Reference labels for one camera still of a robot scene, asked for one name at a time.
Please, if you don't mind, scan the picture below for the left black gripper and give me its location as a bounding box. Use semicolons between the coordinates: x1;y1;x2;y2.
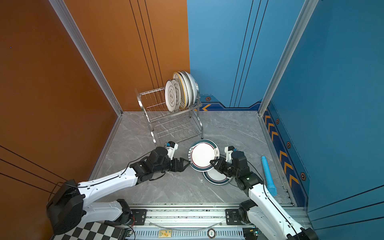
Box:
153;157;192;176

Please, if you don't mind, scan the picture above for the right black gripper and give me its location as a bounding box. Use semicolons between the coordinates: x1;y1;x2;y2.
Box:
210;157;240;179

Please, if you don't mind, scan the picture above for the white plate dark rim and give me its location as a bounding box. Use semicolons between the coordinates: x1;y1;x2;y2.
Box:
188;139;220;172
202;168;233;186

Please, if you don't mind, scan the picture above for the chrome wire dish rack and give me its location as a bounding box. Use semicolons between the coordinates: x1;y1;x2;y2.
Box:
135;87;204;147

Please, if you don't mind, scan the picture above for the white plate grey pattern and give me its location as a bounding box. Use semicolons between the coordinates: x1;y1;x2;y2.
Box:
165;80;176;112
172;79;181;112

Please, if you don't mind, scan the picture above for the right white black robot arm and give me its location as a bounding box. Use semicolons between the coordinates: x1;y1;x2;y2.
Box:
210;151;319;240

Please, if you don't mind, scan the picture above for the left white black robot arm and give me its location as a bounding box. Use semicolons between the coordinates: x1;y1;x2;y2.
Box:
46;142;191;235

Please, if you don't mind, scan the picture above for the light blue toy microphone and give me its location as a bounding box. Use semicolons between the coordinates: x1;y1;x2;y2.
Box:
261;156;277;197

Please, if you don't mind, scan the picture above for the large white plate black rim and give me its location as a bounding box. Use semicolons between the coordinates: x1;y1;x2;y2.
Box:
181;71;199;107

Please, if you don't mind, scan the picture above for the yellow rim dotted plate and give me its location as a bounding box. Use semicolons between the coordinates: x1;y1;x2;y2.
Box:
173;72;189;110

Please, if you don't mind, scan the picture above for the black white checkerboard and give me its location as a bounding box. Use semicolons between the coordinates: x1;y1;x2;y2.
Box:
51;222;127;240

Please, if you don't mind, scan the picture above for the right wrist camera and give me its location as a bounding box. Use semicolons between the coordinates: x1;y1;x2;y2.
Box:
225;146;236;162

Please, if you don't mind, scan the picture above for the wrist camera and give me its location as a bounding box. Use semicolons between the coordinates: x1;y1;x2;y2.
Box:
165;141;179;160
225;146;236;162

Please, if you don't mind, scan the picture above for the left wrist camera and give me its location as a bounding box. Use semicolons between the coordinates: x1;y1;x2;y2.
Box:
165;141;179;160

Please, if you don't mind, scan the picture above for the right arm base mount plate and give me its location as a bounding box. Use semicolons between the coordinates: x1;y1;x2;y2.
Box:
225;209;244;226

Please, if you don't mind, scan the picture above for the aluminium front rail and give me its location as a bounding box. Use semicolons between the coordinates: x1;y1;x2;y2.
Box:
66;203;316;240

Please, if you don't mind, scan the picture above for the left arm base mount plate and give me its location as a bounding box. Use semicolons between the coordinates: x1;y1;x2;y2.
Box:
127;209;147;227

